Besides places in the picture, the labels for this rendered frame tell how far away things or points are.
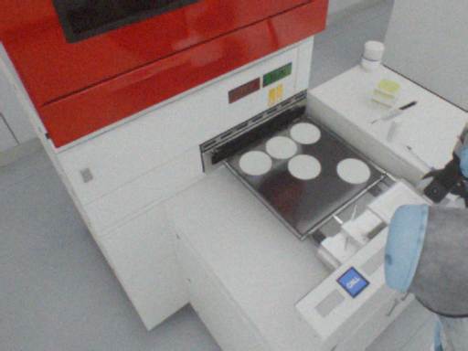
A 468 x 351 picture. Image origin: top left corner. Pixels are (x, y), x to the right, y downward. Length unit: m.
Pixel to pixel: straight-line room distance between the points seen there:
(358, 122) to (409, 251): 0.84
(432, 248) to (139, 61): 0.66
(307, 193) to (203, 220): 0.32
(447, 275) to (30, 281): 2.02
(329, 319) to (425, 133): 0.69
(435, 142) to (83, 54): 1.02
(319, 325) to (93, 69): 0.70
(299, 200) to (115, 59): 0.63
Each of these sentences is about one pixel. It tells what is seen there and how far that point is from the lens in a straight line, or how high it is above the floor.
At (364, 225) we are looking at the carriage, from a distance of 1.16.
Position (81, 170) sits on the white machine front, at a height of 1.09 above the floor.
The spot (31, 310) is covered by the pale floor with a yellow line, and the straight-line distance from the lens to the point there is 2.21.
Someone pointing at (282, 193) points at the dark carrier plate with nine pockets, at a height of 0.90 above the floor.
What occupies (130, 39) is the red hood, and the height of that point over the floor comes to 1.41.
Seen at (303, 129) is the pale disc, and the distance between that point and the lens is 1.36.
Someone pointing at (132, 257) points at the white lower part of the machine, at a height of 0.64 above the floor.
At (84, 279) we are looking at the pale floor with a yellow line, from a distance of 2.18.
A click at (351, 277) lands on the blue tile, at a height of 0.96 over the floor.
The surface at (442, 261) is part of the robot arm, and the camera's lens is 0.51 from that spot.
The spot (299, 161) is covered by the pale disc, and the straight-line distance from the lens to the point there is 1.25.
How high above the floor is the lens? 1.82
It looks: 45 degrees down
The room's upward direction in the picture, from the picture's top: 1 degrees clockwise
